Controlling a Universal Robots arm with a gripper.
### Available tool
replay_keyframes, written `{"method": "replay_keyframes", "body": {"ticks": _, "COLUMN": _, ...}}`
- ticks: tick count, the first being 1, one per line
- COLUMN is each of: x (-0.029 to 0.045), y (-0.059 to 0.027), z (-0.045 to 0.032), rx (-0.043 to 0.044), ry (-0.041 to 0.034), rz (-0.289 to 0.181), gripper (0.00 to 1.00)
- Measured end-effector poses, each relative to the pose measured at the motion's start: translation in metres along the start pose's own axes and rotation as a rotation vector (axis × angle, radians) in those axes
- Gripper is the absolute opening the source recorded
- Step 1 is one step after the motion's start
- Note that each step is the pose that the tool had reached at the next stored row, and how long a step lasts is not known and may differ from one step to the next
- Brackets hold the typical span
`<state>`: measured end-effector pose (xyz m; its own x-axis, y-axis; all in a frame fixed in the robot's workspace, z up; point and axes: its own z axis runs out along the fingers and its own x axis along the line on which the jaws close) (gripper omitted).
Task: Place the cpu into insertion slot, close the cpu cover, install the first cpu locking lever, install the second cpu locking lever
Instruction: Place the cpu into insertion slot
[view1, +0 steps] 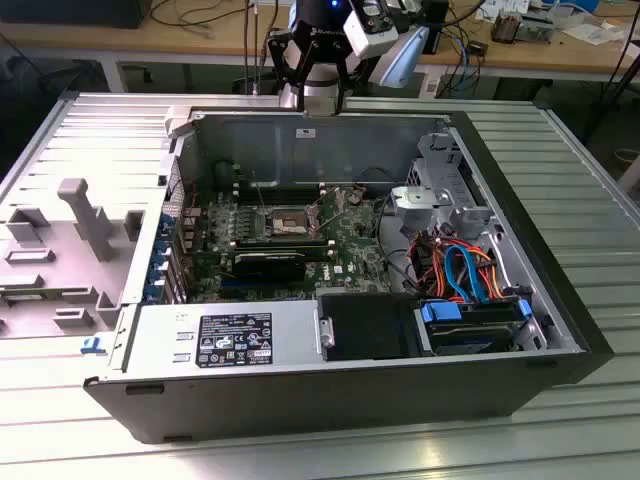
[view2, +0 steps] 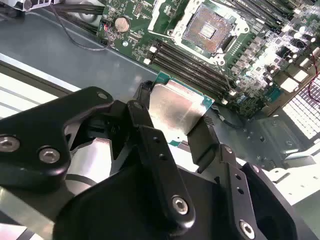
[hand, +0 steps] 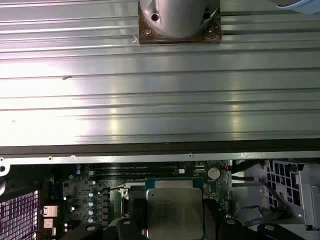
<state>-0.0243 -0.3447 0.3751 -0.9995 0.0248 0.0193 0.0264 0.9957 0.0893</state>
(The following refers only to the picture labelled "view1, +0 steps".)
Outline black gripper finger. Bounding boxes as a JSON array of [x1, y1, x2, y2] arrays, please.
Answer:
[[314, 34, 353, 117], [266, 32, 317, 116]]

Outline CPU socket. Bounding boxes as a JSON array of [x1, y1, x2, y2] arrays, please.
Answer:
[[263, 202, 324, 240]]

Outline tall black box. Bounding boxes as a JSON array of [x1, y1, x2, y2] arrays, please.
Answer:
[[424, 0, 450, 56]]

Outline grey case latch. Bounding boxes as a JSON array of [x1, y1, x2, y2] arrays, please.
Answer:
[[162, 104, 195, 140]]

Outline wooden desk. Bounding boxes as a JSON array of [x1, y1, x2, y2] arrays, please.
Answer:
[[0, 2, 640, 96]]

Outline brown metal heatsink block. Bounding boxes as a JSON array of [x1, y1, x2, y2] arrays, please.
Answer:
[[489, 10, 520, 45]]

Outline white printed papers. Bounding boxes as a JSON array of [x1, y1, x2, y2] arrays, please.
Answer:
[[474, 0, 532, 22]]

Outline green motherboard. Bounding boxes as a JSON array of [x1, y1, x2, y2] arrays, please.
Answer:
[[179, 182, 404, 304]]

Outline grey electronic device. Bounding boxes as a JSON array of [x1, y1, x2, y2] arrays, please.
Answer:
[[514, 12, 557, 45]]

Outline black graphics card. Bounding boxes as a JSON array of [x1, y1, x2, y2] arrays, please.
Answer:
[[230, 249, 307, 284]]

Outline black monitor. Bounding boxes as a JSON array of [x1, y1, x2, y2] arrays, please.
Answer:
[[0, 0, 152, 30]]

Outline blue expansion card retainer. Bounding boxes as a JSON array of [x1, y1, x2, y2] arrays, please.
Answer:
[[143, 213, 176, 305]]

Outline white paper sheets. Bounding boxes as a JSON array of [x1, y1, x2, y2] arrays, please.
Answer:
[[560, 19, 627, 47]]

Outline hard disk in blue carrier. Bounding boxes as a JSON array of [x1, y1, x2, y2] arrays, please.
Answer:
[[413, 298, 532, 357]]

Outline grey parts rack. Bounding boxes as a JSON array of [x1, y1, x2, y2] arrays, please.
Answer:
[[0, 177, 147, 342]]

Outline silver power supply unit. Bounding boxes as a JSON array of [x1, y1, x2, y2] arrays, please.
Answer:
[[112, 298, 325, 376]]

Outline black PC case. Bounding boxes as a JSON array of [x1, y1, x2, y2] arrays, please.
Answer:
[[82, 102, 615, 446]]

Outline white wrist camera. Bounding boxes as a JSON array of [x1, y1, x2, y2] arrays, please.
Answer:
[[343, 0, 401, 60]]

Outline silver metal bracket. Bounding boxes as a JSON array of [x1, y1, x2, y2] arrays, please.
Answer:
[[389, 183, 452, 221]]

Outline black cable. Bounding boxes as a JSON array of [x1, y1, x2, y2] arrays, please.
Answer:
[[373, 198, 424, 294]]

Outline orange wire bundle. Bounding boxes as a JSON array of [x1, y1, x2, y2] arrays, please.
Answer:
[[412, 238, 504, 301]]

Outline blue flat wire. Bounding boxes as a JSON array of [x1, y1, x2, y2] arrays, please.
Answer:
[[444, 243, 494, 305]]

